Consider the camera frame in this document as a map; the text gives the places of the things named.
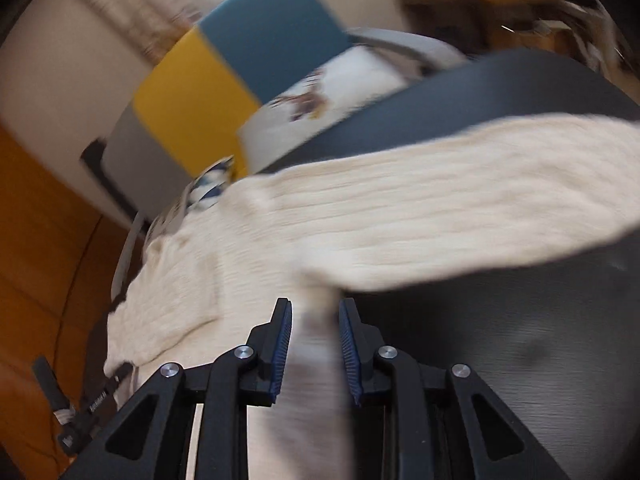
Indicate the blue upholstered panel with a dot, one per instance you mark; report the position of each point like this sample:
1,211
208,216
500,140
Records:
270,30

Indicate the yellow upholstered panel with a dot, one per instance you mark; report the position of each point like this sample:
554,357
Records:
195,100

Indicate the cluttered wooden shelf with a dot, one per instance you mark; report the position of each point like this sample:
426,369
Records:
500,5

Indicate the cream knit sweater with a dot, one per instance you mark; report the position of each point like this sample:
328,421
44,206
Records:
400,210

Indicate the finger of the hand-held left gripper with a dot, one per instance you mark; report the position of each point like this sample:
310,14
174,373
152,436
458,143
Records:
107,392

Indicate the beige curtain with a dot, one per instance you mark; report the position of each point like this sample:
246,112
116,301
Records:
150,10

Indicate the white printed pillow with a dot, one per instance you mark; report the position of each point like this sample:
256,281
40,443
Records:
325,105

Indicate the grey upholstered panel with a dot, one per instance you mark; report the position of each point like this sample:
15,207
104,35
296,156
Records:
150,160

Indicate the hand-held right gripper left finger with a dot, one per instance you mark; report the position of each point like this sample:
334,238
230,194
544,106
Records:
281,350

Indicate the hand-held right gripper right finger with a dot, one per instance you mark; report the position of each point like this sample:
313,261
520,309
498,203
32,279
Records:
350,350

